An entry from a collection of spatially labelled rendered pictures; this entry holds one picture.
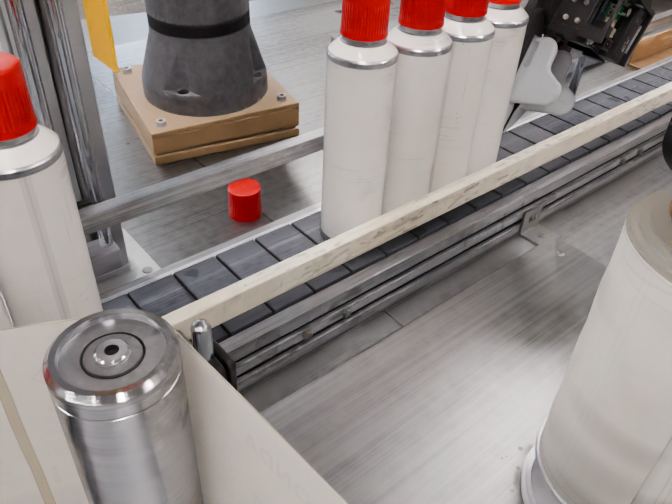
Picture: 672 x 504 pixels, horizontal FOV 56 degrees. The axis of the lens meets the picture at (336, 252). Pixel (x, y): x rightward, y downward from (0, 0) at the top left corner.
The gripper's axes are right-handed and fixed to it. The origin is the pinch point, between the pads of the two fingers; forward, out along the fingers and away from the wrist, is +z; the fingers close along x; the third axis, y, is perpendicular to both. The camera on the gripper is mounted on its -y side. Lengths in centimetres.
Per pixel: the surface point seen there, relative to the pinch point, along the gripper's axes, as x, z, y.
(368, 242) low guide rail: -17.2, 13.3, 4.8
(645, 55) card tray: 54, -20, -12
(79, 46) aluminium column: -35.7, 8.7, -11.8
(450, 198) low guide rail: -9.2, 8.2, 4.8
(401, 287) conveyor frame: -10.4, 16.9, 5.4
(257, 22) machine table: 16, 3, -62
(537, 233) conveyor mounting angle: 5.2, 8.7, 7.3
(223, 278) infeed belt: -24.7, 20.4, -0.8
